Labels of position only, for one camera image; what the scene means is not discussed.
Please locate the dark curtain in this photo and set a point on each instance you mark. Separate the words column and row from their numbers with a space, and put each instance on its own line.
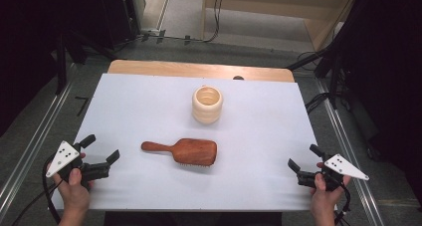
column 391, row 70
column 30, row 37

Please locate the light wooden table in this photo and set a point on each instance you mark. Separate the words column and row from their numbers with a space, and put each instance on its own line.
column 166, row 67

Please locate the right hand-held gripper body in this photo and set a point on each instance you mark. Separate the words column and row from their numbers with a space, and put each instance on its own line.
column 345, row 168

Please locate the white board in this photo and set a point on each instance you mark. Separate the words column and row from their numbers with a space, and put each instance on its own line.
column 139, row 113

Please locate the cream ribbed cup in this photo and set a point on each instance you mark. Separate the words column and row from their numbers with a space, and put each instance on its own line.
column 207, row 111

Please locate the black metal stand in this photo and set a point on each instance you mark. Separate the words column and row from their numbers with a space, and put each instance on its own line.
column 61, row 63
column 333, row 73

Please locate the brown wooden hairbrush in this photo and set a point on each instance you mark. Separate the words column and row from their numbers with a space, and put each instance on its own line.
column 194, row 152

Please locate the person's left hand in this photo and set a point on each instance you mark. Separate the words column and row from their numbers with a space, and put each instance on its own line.
column 74, row 194

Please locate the black cabinet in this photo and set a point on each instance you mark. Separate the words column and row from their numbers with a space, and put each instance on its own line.
column 116, row 13

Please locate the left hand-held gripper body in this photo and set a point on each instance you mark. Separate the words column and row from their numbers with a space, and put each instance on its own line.
column 63, row 156

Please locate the metal floor rail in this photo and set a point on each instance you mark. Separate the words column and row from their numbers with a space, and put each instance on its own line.
column 36, row 143
column 345, row 146

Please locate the light wooden shelf unit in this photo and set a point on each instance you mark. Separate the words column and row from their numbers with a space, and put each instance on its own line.
column 265, row 3

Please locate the person's right hand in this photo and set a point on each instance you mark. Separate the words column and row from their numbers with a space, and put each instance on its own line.
column 323, row 199

